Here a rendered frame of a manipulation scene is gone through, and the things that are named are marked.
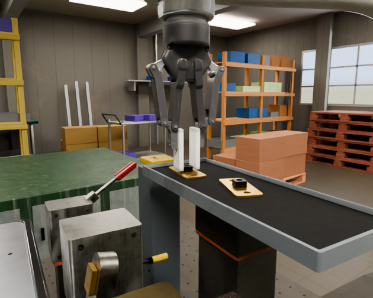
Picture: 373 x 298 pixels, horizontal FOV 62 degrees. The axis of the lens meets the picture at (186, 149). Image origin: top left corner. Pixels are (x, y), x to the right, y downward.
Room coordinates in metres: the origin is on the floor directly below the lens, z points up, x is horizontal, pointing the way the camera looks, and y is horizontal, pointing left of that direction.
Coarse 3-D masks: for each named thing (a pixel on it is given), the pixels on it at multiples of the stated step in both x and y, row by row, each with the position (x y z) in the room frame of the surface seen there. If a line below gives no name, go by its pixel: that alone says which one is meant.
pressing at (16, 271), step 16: (0, 224) 0.68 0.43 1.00; (16, 224) 0.67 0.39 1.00; (0, 240) 0.59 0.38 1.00; (16, 240) 0.59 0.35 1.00; (32, 240) 0.58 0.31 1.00; (0, 256) 0.53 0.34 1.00; (16, 256) 0.53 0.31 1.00; (32, 256) 0.52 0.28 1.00; (0, 272) 0.47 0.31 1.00; (16, 272) 0.47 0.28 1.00; (32, 272) 0.47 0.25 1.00; (0, 288) 0.43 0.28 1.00; (16, 288) 0.43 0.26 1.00; (32, 288) 0.43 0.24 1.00
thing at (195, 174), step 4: (188, 164) 0.52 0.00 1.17; (172, 168) 0.54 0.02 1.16; (184, 168) 0.51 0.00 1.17; (188, 168) 0.51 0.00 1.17; (192, 168) 0.51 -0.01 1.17; (176, 172) 0.51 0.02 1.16; (180, 172) 0.51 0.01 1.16; (184, 172) 0.51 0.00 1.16; (188, 172) 0.51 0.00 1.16; (192, 172) 0.51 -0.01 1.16; (196, 172) 0.51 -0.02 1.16; (200, 172) 0.51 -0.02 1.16; (184, 176) 0.48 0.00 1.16; (188, 176) 0.48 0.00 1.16; (192, 176) 0.48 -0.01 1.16; (196, 176) 0.48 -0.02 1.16; (200, 176) 0.48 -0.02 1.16; (204, 176) 0.48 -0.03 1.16
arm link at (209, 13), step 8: (160, 0) 0.50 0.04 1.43; (168, 0) 0.48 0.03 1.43; (176, 0) 0.47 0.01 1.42; (184, 0) 0.47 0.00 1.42; (192, 0) 0.47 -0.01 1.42; (200, 0) 0.48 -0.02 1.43; (208, 0) 0.49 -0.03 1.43; (160, 8) 0.50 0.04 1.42; (168, 8) 0.48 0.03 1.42; (176, 8) 0.47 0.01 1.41; (184, 8) 0.47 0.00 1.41; (192, 8) 0.47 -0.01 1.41; (200, 8) 0.48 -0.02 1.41; (208, 8) 0.49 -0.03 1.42; (160, 16) 0.50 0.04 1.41; (168, 16) 0.49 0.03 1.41; (176, 16) 0.49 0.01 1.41; (184, 16) 0.48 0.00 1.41; (192, 16) 0.49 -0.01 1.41; (200, 16) 0.49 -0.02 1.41; (208, 16) 0.49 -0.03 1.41
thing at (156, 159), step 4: (144, 156) 0.66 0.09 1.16; (148, 156) 0.66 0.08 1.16; (152, 156) 0.66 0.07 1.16; (156, 156) 0.66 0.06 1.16; (160, 156) 0.66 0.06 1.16; (164, 156) 0.66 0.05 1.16; (168, 156) 0.66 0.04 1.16; (140, 160) 0.65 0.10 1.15; (144, 160) 0.63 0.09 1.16; (148, 160) 0.62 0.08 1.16; (152, 160) 0.62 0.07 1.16; (156, 160) 0.62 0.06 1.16; (160, 160) 0.62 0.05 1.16; (164, 160) 0.62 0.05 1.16; (168, 160) 0.63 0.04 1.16; (172, 160) 0.63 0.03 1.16
